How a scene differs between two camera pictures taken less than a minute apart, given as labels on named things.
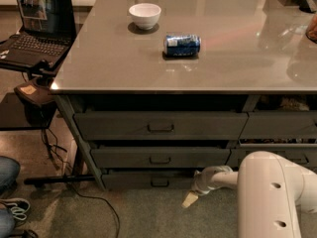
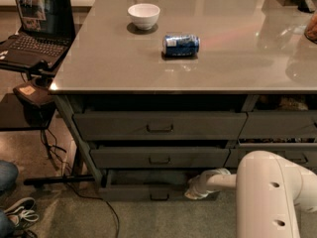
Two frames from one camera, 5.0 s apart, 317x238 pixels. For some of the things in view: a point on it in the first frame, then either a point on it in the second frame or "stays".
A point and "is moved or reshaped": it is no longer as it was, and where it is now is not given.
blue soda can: x=181 y=45 stays
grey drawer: x=159 y=157 stays
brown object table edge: x=311 y=32 stays
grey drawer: x=149 y=179 is moved or reshaped
